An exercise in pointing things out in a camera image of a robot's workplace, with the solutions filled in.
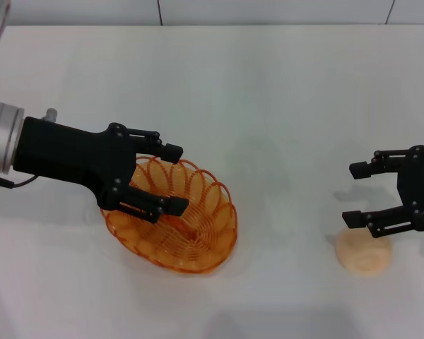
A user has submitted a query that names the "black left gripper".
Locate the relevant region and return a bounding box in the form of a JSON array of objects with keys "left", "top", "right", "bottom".
[{"left": 13, "top": 115, "right": 190, "bottom": 225}]

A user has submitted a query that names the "pale round bread bun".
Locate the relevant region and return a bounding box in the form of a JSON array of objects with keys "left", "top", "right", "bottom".
[{"left": 335, "top": 227, "right": 393, "bottom": 276}]

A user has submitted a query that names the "black cable with plug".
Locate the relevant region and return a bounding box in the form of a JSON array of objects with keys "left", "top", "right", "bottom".
[{"left": 0, "top": 172, "right": 40, "bottom": 191}]

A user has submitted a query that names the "orange wire basket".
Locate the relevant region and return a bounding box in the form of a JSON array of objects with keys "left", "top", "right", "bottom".
[{"left": 99, "top": 155, "right": 238, "bottom": 275}]

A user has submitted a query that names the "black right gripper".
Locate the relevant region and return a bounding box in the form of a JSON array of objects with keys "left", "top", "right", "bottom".
[{"left": 341, "top": 144, "right": 424, "bottom": 239}]

